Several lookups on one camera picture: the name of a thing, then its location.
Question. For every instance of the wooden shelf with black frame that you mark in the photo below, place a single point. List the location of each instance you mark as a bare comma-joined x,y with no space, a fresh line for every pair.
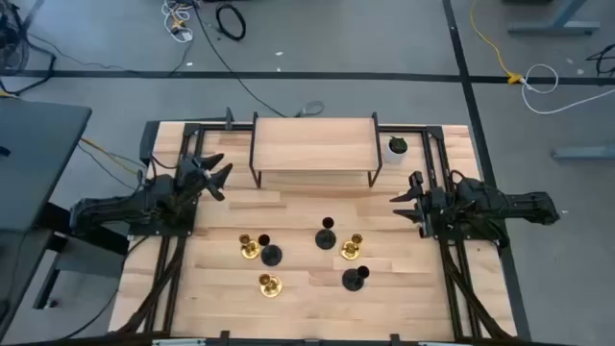
312,144

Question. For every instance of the black aluminium rig frame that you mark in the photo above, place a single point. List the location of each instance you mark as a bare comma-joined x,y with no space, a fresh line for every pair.
408,129

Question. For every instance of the gold candlestick holder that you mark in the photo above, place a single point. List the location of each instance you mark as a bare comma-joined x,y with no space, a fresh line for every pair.
251,250
351,250
271,287

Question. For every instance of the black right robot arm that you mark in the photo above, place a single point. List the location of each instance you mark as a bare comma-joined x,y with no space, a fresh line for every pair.
519,204

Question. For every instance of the black candlestick holder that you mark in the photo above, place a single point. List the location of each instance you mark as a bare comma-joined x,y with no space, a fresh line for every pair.
352,280
326,239
271,255

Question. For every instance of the dark grey side table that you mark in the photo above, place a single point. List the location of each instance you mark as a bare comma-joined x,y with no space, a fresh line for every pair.
33,158

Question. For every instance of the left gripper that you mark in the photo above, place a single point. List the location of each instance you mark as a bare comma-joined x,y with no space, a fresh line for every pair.
192,175

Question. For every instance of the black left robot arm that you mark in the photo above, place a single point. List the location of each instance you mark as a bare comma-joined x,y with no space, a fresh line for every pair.
120,206

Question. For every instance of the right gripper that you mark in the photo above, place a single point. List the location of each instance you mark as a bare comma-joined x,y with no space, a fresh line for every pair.
435,209

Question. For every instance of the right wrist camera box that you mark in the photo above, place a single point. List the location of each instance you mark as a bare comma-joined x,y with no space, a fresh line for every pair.
416,181

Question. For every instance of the white pot with plant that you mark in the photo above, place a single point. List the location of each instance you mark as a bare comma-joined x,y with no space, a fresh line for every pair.
396,146

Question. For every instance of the black table clamp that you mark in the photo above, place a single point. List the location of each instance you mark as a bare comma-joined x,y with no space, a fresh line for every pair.
224,334
395,337

